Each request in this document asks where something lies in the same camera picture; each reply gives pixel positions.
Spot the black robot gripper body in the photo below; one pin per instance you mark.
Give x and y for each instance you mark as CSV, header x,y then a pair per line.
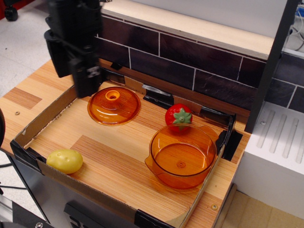
x,y
74,23

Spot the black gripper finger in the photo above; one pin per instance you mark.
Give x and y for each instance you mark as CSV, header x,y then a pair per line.
x,y
59,57
86,77

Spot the yellow toy potato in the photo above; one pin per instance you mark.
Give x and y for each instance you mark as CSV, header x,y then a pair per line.
x,y
65,160

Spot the orange transparent pot lid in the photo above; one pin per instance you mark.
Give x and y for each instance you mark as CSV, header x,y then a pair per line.
x,y
114,106

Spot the orange transparent plastic pot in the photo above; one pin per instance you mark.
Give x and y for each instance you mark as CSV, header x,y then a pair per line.
x,y
182,155

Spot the cardboard fence with black tape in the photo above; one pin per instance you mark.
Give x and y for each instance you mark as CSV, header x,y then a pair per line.
x,y
114,186

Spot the black caster wheel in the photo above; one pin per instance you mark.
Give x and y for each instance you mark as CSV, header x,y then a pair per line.
x,y
11,13

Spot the red toy strawberry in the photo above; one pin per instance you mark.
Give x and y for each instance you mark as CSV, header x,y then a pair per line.
x,y
178,117

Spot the dark tiled backsplash shelf unit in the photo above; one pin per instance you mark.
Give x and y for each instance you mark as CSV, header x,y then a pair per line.
x,y
224,68

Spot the white toy sink drainboard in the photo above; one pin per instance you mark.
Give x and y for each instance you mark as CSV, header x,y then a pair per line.
x,y
272,166

